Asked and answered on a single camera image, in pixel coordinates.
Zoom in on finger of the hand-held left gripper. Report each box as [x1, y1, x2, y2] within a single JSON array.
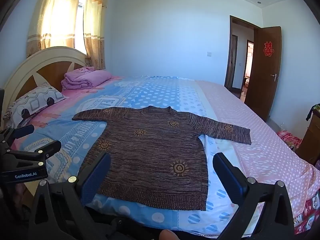
[[5, 140, 62, 167], [0, 124, 35, 145]]

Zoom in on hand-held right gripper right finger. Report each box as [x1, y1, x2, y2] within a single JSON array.
[[212, 152, 295, 240]]

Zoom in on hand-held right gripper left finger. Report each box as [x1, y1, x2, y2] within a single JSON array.
[[27, 151, 112, 240]]

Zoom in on brown knit sweater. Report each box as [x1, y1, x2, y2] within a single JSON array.
[[72, 106, 251, 211]]

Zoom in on person's right hand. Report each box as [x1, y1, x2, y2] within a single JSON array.
[[159, 229, 177, 240]]

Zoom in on patterned white pillow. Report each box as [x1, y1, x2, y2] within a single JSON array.
[[2, 81, 68, 128]]

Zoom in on pink dotted bedsheet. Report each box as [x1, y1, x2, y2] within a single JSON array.
[[195, 80, 320, 232]]

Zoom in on cream and wood headboard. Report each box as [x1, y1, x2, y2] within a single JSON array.
[[2, 46, 88, 105]]

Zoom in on red printed cloth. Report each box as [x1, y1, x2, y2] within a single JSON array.
[[276, 129, 304, 151]]

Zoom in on folded pink blanket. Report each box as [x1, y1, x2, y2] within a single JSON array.
[[61, 66, 112, 91]]

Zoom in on red printed bed cover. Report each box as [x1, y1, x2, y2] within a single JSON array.
[[291, 187, 320, 236]]

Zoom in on wooden cabinet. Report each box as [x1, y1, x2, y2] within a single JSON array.
[[296, 110, 320, 166]]

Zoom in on blue dotted printed blanket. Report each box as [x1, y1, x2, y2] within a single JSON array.
[[10, 74, 240, 233]]

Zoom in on brown wooden door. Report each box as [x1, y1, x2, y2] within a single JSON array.
[[244, 26, 282, 122]]

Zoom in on dark cloth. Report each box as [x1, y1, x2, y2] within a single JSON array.
[[305, 104, 320, 122]]

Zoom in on yellow patterned curtain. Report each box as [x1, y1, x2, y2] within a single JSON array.
[[82, 0, 110, 71], [26, 0, 83, 58]]

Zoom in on red paper door decoration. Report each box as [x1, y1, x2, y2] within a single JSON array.
[[263, 41, 274, 58]]

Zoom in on brown door frame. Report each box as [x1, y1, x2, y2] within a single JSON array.
[[224, 15, 263, 91]]

